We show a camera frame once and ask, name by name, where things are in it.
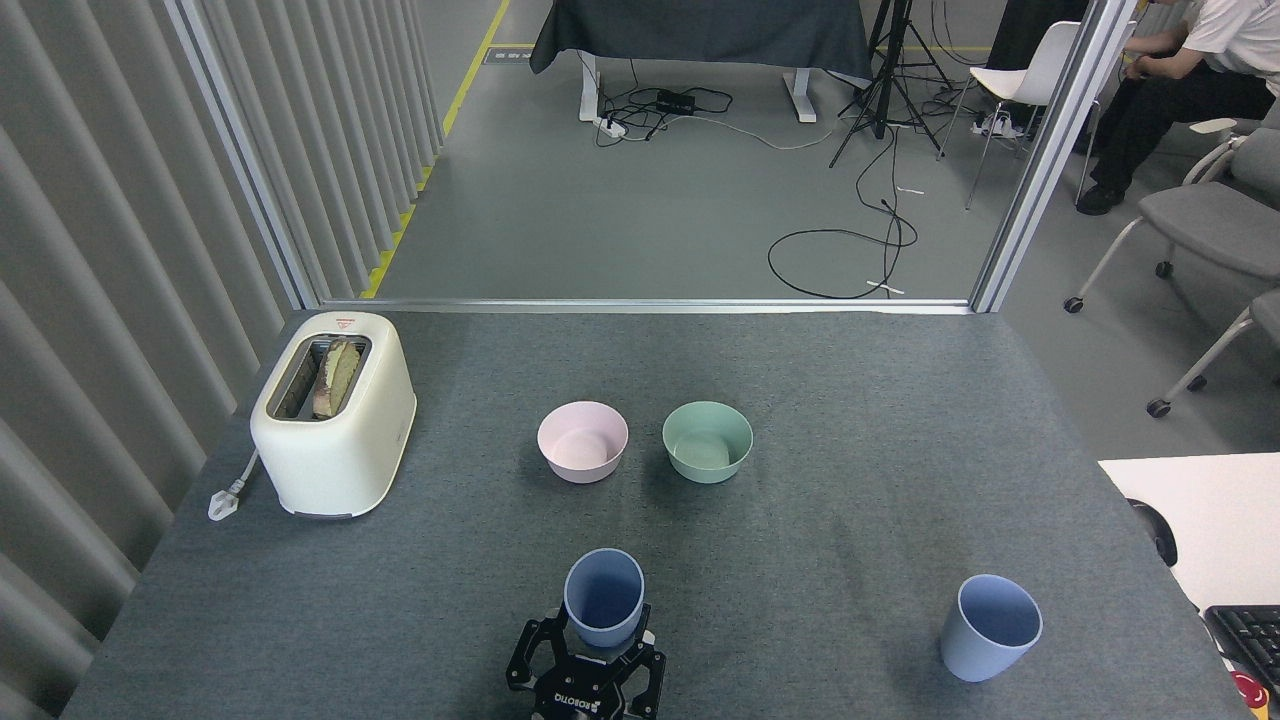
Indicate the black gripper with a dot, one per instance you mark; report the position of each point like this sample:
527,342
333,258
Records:
585,690

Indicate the blue cup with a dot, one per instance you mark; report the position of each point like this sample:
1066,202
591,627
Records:
985,650
603,600

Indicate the pink bowl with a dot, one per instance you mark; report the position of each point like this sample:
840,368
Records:
582,462

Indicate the green bowl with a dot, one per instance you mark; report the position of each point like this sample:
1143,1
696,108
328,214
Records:
707,462

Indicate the white toaster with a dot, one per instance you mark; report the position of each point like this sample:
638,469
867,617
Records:
340,460

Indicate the toasted bread slice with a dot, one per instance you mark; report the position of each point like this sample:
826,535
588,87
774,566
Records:
337,377

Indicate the white power strip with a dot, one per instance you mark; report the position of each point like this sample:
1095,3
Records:
612,126
997,125

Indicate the black power adapter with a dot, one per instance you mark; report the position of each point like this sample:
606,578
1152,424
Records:
676,102

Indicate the black computer mouse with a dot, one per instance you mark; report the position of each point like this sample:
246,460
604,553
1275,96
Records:
1160,535

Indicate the white desk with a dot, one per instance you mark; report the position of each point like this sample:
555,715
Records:
1220,520

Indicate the black tripod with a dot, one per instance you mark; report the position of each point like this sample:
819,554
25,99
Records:
880,90

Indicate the table with dark cloth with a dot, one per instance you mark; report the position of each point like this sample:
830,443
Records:
700,30

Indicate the red round object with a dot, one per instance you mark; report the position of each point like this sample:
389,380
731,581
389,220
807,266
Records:
1250,692

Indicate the black keyboard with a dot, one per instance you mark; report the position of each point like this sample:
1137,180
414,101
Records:
1250,635

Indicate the grey chair on wheels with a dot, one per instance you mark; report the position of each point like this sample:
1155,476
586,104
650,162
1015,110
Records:
1210,215
1225,345

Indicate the white chair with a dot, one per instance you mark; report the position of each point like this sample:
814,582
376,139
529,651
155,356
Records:
1030,75

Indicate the person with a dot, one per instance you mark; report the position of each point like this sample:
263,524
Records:
1170,100

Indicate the silver frame rail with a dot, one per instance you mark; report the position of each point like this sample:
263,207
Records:
650,306

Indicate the silver frame post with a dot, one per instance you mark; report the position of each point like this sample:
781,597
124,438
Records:
1050,150
240,150

